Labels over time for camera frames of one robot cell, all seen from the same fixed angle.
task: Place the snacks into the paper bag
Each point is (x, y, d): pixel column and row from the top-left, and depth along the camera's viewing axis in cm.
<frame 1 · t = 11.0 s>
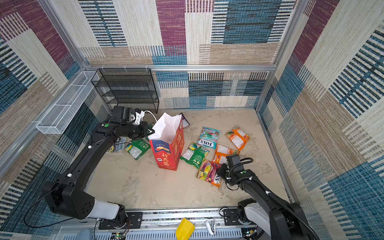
left hand: (154, 128, 77), fingers closed
right hand: (218, 175, 87), fingers open
teal Fox's candy bag: (208, 137, 103), point 3 cm above the table
orange candy bag back side: (238, 137, 103), point 3 cm above the table
purple snack bag: (187, 123, 112), point 3 cm above the table
red paper gift bag: (167, 141, 72), point 28 cm above the table
green snack bag far left: (137, 147, 98), point 4 cm above the table
green snack bag centre: (195, 155, 96), point 3 cm above the table
orange snack bag middle: (221, 152, 96), point 3 cm above the table
colourful Fox's fruit candy bag: (207, 172, 87), point 4 cm above the table

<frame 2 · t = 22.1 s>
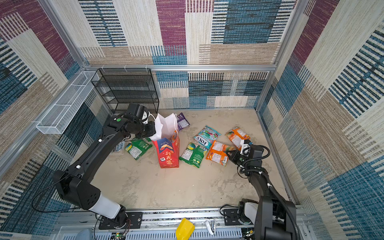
left hand: (156, 129, 79), fingers closed
right hand: (225, 153, 86), fingers closed
orange snack bag middle: (217, 153, 92), point 6 cm above the table
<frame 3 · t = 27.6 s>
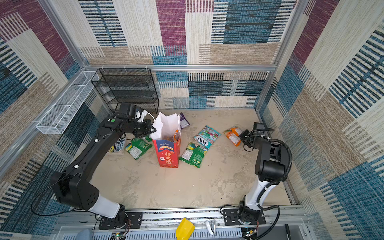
left hand: (156, 127, 79), fingers closed
right hand: (239, 136, 100), fingers closed
orange snack bag middle: (176, 136, 94), point 11 cm above the table
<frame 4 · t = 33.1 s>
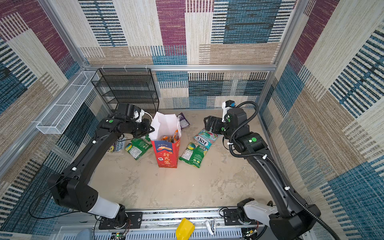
left hand: (154, 126, 78), fingers closed
right hand: (212, 123, 71), fingers open
orange candy bag back side: (169, 138, 91), point 13 cm above the table
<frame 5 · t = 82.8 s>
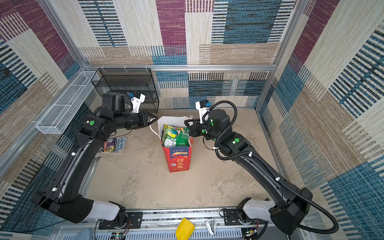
left hand: (158, 115, 65), fingers closed
right hand: (184, 125, 66), fingers closed
green snack bag far left: (173, 136, 78), point 25 cm above the table
